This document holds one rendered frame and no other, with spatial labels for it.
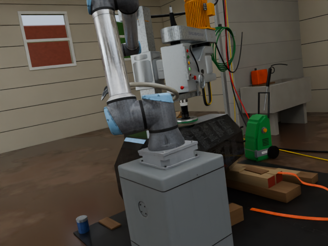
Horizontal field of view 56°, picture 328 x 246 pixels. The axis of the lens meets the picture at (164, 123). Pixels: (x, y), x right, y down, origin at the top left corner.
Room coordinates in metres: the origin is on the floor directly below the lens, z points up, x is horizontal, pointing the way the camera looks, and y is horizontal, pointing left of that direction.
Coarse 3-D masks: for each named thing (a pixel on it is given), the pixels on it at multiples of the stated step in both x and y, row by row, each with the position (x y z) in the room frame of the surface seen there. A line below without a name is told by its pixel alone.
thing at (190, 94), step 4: (188, 92) 2.79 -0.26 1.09; (192, 92) 2.86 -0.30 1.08; (196, 92) 2.94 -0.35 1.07; (200, 92) 2.94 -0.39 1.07; (172, 96) 2.47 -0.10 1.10; (180, 96) 2.61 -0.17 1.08; (184, 96) 2.69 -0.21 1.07; (188, 96) 2.76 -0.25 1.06; (192, 96) 2.85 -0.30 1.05; (176, 100) 2.53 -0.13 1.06; (180, 100) 2.60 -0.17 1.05
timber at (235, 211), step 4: (232, 204) 2.44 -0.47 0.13; (236, 204) 2.43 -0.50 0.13; (232, 208) 2.36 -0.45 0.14; (236, 208) 2.35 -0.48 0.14; (240, 208) 2.35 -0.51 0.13; (232, 212) 2.31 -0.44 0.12; (236, 212) 2.33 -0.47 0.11; (240, 212) 2.35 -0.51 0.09; (232, 216) 2.31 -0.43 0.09; (236, 216) 2.33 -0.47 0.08; (240, 216) 2.35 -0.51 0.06; (232, 220) 2.31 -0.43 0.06; (236, 220) 2.33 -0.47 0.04; (240, 220) 2.35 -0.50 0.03; (232, 224) 2.31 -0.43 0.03
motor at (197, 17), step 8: (184, 0) 3.36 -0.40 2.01; (192, 0) 3.30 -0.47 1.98; (200, 0) 3.27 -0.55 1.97; (192, 8) 3.28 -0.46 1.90; (200, 8) 3.29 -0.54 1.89; (208, 8) 3.29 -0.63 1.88; (192, 16) 3.30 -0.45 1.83; (200, 16) 3.27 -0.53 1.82; (208, 16) 3.34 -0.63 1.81; (192, 24) 3.29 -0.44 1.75; (200, 24) 3.29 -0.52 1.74; (208, 24) 3.31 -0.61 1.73
